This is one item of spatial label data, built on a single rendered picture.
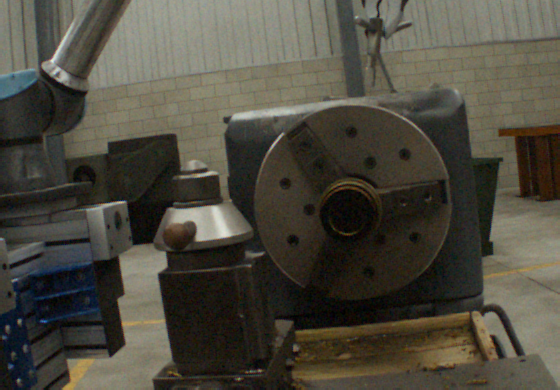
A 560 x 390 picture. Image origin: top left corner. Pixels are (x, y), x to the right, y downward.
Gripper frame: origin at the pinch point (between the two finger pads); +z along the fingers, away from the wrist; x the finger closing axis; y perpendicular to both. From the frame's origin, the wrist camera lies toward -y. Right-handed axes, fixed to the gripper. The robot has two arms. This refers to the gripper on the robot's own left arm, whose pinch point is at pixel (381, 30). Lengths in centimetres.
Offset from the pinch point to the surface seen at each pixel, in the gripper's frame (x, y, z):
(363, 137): -1.3, -7.8, 18.3
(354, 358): -9, -25, 48
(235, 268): -11, -68, 28
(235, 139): 25.3, 1.5, 21.7
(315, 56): 369, 929, -80
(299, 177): 7.6, -10.1, 25.7
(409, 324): -14.3, -14.2, 44.5
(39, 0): 775, 718, -129
